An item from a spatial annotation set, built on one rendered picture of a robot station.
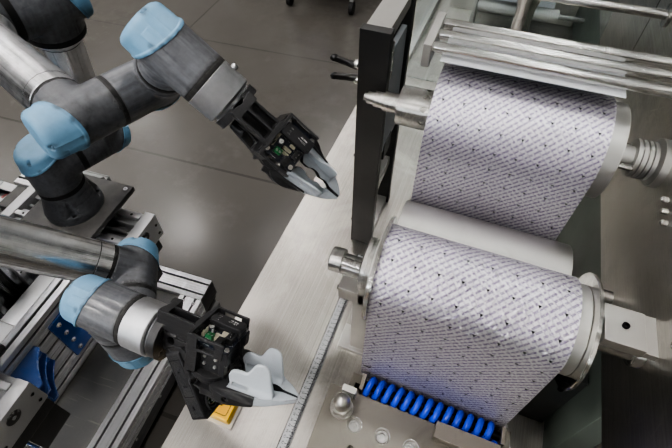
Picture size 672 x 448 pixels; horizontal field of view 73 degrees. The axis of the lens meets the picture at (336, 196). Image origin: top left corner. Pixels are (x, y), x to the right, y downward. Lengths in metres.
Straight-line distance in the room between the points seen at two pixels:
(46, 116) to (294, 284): 0.59
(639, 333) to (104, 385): 1.59
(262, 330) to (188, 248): 1.34
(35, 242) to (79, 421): 1.07
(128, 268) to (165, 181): 1.77
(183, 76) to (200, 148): 2.13
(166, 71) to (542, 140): 0.50
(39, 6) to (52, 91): 0.33
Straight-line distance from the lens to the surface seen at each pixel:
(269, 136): 0.61
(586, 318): 0.60
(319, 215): 1.13
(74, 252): 0.84
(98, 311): 0.72
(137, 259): 0.87
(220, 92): 0.61
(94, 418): 1.81
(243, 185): 2.47
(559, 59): 0.70
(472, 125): 0.66
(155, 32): 0.62
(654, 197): 0.77
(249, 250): 2.20
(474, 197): 0.74
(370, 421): 0.78
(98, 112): 0.68
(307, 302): 1.00
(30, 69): 0.77
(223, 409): 0.92
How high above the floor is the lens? 1.78
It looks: 49 degrees down
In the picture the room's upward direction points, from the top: straight up
